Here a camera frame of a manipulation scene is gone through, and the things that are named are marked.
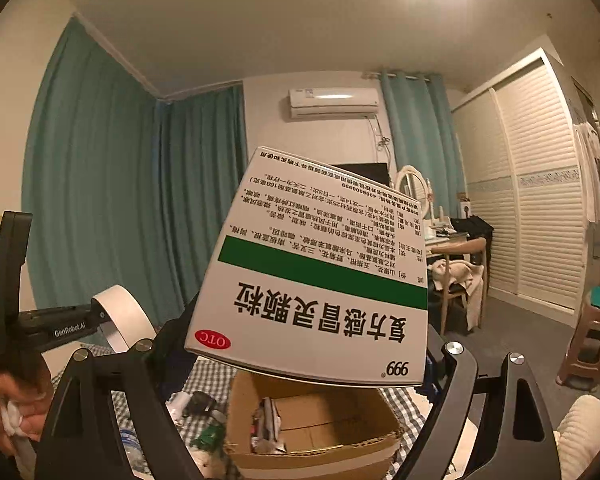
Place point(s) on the white green-striped medicine box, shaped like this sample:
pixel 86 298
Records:
pixel 310 280

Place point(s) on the wooden chair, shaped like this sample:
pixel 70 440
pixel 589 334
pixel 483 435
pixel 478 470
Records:
pixel 472 250

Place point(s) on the white oval mirror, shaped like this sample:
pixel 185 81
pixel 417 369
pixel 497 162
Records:
pixel 411 185

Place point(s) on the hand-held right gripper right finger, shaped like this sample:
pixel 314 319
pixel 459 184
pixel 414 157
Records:
pixel 435 370

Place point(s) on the white tissue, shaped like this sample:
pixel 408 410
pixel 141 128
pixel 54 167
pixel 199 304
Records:
pixel 13 416

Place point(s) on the brown cardboard box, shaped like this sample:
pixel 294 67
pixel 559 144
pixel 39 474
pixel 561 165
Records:
pixel 325 455

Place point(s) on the crumpled packet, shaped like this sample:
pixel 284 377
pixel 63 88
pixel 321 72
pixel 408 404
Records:
pixel 269 425

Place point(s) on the green packet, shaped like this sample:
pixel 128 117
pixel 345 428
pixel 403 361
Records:
pixel 209 436

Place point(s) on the white dressing desk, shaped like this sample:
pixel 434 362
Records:
pixel 437 240

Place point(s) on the white air conditioner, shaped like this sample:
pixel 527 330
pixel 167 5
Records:
pixel 332 102

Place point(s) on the white tape roll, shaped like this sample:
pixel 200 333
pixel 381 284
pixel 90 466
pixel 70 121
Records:
pixel 130 315

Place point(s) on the brown plastic stool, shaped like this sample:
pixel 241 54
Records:
pixel 585 340

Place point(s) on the black power adapter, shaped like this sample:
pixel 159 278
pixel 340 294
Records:
pixel 201 404

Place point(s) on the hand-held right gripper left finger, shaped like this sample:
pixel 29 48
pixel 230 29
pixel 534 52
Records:
pixel 172 370

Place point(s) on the black television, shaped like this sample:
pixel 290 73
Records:
pixel 365 172

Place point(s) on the teal curtain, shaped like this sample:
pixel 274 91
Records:
pixel 420 130
pixel 200 170
pixel 95 185

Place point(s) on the checkered bed sheet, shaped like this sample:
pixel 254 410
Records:
pixel 405 405

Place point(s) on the white ribbed blanket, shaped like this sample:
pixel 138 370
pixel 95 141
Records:
pixel 587 425

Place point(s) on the black cloth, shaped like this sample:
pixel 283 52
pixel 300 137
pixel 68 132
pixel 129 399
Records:
pixel 475 230

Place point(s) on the white crumpled paper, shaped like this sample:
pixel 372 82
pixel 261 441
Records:
pixel 211 465

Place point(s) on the hanging white clothes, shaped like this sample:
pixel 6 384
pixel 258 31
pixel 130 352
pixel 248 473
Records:
pixel 590 170

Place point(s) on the white louvered wardrobe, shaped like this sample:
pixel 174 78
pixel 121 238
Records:
pixel 530 185

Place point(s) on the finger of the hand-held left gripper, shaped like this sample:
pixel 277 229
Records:
pixel 94 319

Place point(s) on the clear plastic bottle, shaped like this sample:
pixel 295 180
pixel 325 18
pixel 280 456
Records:
pixel 130 452

